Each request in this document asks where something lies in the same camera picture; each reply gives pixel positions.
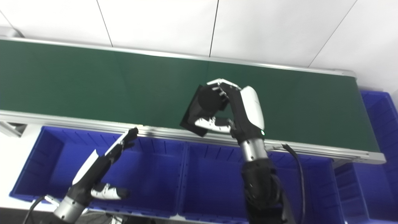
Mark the black cylinder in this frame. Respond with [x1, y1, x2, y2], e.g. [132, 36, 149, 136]
[180, 85, 229, 137]

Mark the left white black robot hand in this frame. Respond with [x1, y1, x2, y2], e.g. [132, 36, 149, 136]
[67, 127, 139, 206]

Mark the blue plastic bin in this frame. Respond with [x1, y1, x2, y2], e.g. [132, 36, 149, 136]
[9, 125, 187, 218]
[334, 90, 398, 224]
[178, 142, 345, 224]

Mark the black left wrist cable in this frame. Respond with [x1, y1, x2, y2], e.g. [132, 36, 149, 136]
[22, 195, 59, 224]

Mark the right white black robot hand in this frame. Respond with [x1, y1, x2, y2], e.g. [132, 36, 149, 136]
[194, 79, 265, 145]

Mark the green conveyor belt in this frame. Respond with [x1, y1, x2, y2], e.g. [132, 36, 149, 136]
[0, 40, 380, 153]
[0, 26, 386, 165]

